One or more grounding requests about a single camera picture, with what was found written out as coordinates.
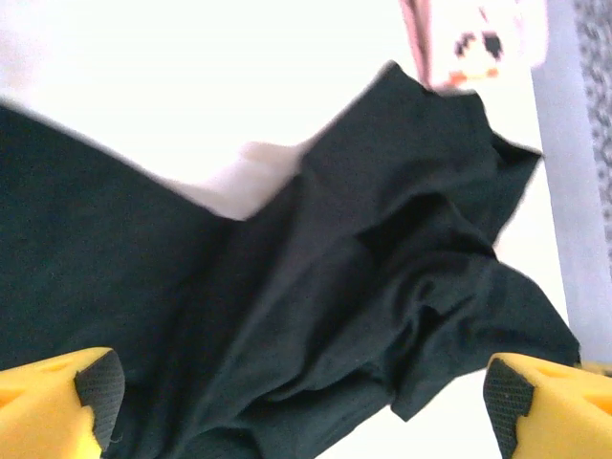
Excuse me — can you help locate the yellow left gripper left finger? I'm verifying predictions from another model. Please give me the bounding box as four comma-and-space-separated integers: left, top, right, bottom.
0, 346, 127, 459

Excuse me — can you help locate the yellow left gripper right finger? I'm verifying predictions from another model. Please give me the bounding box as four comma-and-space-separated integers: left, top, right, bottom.
484, 352, 612, 459

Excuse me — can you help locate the black t-shirt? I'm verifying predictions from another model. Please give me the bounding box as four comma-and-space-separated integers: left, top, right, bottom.
0, 59, 583, 459

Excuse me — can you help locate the pink printed t-shirt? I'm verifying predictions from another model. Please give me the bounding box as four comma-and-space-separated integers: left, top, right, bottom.
399, 0, 549, 92

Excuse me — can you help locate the aluminium side rail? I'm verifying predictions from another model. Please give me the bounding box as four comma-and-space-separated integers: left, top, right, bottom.
529, 0, 612, 356

